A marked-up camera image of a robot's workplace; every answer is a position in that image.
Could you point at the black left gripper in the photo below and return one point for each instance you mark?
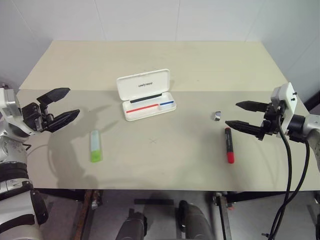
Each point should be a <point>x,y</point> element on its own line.
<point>35,116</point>

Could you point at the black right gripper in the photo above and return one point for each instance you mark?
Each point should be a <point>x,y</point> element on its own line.
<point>271,122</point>

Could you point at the red black marker pen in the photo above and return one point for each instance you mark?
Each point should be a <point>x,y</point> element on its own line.
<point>229,145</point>

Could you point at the white plastic pencil case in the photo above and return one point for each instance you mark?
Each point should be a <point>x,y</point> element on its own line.
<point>142,86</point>

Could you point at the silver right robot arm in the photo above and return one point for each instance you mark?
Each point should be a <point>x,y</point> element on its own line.
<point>311,127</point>

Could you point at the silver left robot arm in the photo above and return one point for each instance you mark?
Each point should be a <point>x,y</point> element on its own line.
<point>12,185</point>

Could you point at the black slanted bar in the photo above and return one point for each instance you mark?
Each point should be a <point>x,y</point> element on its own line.
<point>313,100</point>

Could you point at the black metal table leg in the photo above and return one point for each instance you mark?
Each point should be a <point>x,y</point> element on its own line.
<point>223,217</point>

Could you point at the large dark rounded shape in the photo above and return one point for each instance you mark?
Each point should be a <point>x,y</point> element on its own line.
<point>197,222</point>

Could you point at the black flat metal bar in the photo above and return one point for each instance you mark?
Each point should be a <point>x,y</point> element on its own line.
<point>153,201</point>

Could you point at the small dark rounded shape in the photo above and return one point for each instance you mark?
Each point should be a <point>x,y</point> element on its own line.
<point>132,227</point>

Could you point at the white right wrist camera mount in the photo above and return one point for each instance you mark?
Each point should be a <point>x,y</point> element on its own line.
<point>287,100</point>

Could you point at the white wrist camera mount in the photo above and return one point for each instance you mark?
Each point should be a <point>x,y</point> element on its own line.
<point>8,102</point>
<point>287,100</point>

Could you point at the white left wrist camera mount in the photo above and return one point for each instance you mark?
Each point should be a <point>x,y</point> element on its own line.
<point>8,102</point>

